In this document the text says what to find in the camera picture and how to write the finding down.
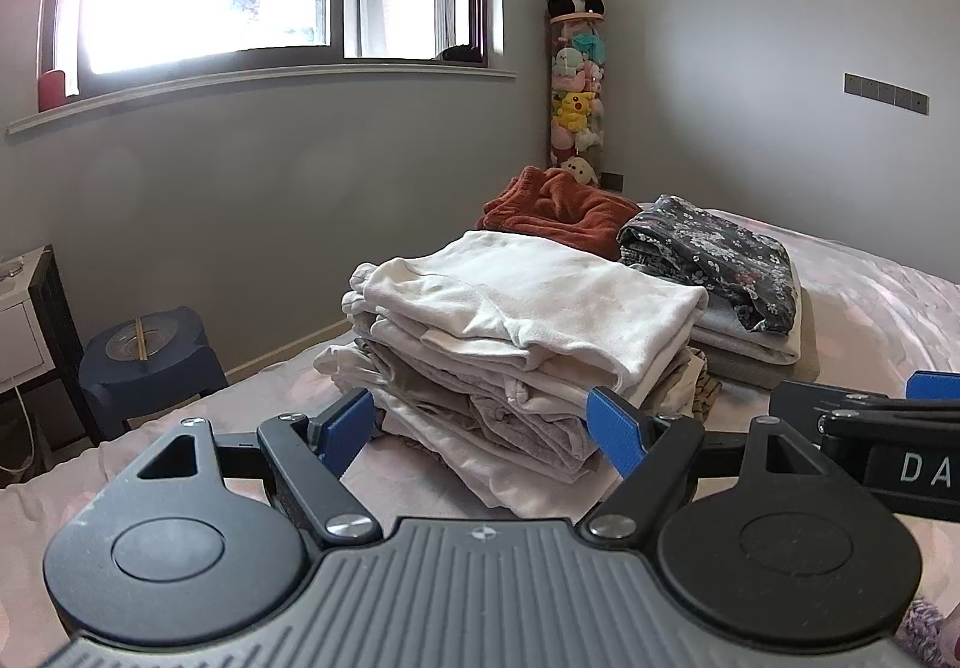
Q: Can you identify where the beige folded fleece garment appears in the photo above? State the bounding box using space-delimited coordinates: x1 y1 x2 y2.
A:
692 308 820 390

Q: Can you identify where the purple fuzzy garment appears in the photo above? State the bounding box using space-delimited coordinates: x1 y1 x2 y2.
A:
895 597 952 668

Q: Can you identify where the white shelf cabinet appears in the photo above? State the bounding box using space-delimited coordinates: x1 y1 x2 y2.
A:
2 245 103 483

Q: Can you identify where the red cup on sill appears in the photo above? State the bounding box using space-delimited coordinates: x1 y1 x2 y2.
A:
37 70 68 112

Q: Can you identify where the dark floral folded garment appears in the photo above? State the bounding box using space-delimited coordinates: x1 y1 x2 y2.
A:
617 195 799 336

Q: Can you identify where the rust red garment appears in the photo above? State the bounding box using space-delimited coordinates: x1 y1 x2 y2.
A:
477 166 640 262

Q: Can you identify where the stack of white folded clothes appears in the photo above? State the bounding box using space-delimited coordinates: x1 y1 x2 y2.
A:
314 230 708 519

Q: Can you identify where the light grey folded sweater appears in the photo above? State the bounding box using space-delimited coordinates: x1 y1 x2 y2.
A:
692 296 804 366

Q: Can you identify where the black wall socket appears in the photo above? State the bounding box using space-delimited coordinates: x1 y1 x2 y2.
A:
601 172 625 193

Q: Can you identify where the pink dotted bed sheet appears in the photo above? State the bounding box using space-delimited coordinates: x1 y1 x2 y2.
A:
2 226 958 666

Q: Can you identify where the blue plastic stool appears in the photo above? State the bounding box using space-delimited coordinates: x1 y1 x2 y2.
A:
78 305 228 444

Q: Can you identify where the grey wall switch panel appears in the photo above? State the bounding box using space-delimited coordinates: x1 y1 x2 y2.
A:
843 71 929 117

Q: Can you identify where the clear tube of plush toys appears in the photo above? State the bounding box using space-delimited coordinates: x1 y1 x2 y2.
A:
548 11 607 187

